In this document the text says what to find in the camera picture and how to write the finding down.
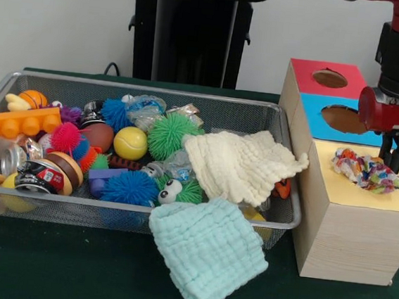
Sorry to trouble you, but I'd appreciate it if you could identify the shallow clear mesh bin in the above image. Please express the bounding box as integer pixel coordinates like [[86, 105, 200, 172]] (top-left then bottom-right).
[[0, 69, 313, 254]]

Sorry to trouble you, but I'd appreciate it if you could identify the dark green table cloth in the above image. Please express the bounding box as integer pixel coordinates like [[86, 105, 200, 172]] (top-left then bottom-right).
[[0, 64, 399, 299]]

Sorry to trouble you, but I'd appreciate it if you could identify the multicolour polka dot cloth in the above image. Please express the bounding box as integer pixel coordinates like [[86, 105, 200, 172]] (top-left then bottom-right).
[[328, 146, 399, 196]]

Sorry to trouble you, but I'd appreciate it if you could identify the yellow tennis ball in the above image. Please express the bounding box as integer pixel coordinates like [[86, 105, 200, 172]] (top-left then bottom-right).
[[111, 125, 150, 162]]

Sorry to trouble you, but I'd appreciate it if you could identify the green spiky rubber ball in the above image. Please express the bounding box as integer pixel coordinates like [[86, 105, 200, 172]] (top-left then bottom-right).
[[145, 110, 207, 165]]

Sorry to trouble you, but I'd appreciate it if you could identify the blue spiky rubber ball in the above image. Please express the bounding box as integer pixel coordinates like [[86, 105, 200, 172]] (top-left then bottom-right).
[[99, 167, 162, 208]]

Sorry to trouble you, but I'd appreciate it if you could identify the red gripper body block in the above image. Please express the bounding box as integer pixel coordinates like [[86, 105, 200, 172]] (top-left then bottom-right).
[[355, 85, 399, 137]]

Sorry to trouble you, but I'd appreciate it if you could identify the orange plastic toy block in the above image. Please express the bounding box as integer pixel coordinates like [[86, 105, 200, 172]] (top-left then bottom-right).
[[0, 101, 64, 148]]

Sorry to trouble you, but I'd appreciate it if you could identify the blue spiky ball with eyes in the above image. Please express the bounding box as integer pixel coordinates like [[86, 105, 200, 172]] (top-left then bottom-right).
[[98, 97, 137, 135]]

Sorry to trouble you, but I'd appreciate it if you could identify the pink spiky rubber ball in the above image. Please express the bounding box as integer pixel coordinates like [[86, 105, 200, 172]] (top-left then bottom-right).
[[49, 120, 84, 155]]

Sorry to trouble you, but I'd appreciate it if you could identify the crushed black red can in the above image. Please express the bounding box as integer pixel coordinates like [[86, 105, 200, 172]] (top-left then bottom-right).
[[13, 158, 72, 197]]

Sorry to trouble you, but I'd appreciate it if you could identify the cream waffle cloth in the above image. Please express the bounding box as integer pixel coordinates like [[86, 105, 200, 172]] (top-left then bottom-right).
[[179, 122, 312, 212]]

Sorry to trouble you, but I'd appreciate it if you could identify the black looped cable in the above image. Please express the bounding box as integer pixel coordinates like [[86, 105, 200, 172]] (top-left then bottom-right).
[[103, 61, 125, 78]]

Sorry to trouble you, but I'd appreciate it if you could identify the green spiky ball with eyes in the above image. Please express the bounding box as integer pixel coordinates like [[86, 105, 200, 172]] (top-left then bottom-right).
[[153, 172, 205, 209]]

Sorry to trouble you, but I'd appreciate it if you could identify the small brown football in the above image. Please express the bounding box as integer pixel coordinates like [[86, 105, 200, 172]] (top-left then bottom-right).
[[78, 120, 117, 155]]

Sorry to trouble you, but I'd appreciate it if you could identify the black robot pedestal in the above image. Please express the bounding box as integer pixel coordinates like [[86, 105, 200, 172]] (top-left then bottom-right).
[[116, 0, 273, 92]]

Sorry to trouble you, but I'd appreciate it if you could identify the plastic toy hamburger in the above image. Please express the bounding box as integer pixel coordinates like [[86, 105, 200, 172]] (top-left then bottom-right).
[[42, 150, 87, 196]]

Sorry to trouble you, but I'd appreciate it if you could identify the wooden box with three holes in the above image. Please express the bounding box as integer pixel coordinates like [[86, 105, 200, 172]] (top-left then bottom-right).
[[262, 57, 399, 288]]

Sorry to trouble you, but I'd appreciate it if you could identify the mint green waffle cloth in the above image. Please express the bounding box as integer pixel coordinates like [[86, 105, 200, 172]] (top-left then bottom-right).
[[141, 190, 275, 299]]

